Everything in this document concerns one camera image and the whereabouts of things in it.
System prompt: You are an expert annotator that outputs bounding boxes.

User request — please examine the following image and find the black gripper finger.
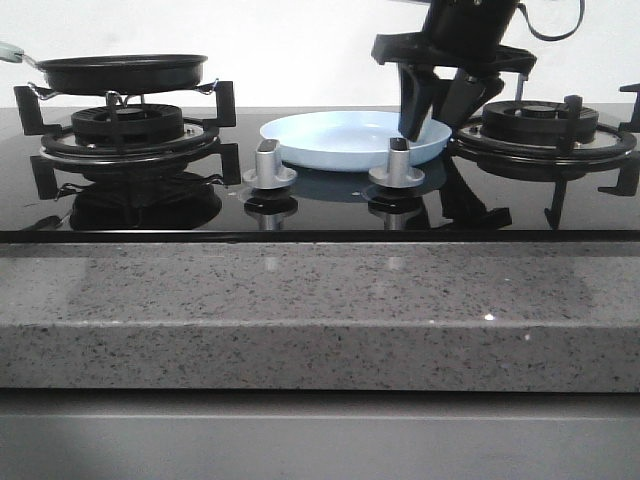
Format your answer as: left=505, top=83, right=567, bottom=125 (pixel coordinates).
left=439, top=69, right=505, bottom=129
left=398, top=63, right=440, bottom=141

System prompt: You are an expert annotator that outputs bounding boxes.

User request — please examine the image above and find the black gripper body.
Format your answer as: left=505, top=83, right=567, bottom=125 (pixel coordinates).
left=372, top=0, right=536, bottom=76

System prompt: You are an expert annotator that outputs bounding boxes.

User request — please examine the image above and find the light blue plate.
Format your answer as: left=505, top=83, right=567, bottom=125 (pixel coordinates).
left=255, top=111, right=452, bottom=172

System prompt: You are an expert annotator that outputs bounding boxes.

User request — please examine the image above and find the black frying pan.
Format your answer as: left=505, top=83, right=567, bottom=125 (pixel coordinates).
left=1, top=42, right=208, bottom=96

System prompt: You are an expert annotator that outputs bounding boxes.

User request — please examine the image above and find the right black burner grate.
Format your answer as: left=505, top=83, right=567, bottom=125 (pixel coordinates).
left=452, top=95, right=639, bottom=201

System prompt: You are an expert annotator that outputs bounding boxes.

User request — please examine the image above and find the black burner grate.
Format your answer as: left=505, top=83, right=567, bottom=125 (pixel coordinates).
left=452, top=95, right=639, bottom=201
left=14, top=81, right=241, bottom=185

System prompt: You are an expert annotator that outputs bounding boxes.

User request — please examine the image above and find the silver right stove knob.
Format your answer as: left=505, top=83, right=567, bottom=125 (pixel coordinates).
left=368, top=137, right=425, bottom=189

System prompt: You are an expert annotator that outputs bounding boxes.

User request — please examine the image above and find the silver stove knob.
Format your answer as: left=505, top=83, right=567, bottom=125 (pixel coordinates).
left=242, top=139, right=297, bottom=190
left=368, top=137, right=425, bottom=189

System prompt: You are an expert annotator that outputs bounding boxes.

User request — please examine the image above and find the black glass stove top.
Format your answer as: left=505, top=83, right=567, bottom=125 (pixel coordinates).
left=1, top=108, right=639, bottom=243

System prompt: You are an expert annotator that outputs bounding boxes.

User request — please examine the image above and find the silver left stove knob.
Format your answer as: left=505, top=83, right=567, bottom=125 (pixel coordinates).
left=242, top=139, right=297, bottom=190

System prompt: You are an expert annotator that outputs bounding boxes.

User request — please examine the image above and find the left black burner grate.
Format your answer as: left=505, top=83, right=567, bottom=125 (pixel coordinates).
left=14, top=81, right=241, bottom=185

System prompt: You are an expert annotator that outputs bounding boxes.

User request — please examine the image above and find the grey cabinet drawer front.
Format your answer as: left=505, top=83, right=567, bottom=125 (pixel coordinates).
left=1, top=390, right=639, bottom=479

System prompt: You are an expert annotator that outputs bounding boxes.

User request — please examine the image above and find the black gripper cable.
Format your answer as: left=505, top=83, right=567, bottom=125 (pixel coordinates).
left=518, top=0, right=585, bottom=42

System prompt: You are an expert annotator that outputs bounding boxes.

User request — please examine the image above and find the wire pan support rack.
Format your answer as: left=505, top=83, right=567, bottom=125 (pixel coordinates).
left=27, top=79, right=222, bottom=106

